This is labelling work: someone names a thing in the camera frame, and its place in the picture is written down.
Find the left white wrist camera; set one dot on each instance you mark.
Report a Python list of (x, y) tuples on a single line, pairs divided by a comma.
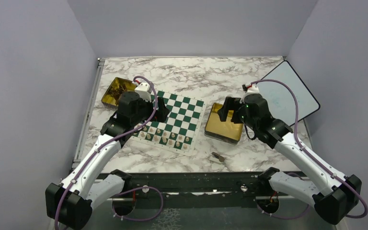
[(144, 91)]

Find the gold tin with dark pieces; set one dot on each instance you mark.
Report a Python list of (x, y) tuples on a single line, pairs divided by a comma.
[(118, 86)]

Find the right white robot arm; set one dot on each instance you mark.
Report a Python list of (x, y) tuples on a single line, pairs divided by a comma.
[(332, 194)]

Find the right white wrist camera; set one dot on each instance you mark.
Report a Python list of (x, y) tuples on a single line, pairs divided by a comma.
[(249, 89)]

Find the white tablet whiteboard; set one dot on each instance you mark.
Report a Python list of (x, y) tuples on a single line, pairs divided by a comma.
[(280, 100)]

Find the empty gold tin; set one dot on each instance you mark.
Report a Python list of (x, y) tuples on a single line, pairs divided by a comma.
[(224, 131)]

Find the green and white chessboard mat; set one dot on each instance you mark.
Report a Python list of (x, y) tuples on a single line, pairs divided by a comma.
[(185, 112)]

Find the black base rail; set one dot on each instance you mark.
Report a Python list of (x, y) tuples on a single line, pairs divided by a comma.
[(194, 190)]

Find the light wooden chess pieces row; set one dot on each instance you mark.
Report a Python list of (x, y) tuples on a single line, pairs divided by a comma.
[(166, 136)]

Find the small wooden piece on table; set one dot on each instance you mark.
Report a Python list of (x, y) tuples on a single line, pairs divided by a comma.
[(217, 158)]

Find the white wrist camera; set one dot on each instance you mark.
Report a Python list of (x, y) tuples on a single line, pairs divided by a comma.
[(144, 91), (249, 89)]

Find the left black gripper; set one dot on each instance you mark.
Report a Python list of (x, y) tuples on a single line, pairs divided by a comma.
[(163, 111)]

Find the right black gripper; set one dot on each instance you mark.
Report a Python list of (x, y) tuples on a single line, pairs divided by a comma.
[(231, 103)]

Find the aluminium frame rail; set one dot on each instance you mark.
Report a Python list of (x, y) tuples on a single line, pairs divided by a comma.
[(88, 114)]

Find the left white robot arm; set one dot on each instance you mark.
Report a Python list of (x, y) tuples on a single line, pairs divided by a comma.
[(72, 201)]

